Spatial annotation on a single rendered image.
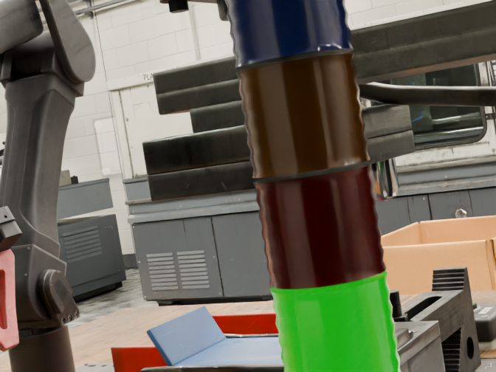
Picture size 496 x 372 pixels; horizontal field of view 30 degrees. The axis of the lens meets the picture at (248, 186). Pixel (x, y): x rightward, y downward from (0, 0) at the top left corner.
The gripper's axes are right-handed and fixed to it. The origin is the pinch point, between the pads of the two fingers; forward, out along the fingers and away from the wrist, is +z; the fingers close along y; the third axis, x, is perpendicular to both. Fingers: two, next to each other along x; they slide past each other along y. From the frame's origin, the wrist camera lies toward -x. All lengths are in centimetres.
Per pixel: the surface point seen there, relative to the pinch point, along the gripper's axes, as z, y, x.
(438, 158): -39, -177, 431
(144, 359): 6.5, -1.5, 12.6
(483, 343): 22.4, 16.2, 33.9
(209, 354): 10.7, 17.1, 1.7
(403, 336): 16.8, 28.1, 6.5
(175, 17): -313, -407, 618
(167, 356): 9.3, 16.3, -1.1
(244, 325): 8.4, 0.4, 24.5
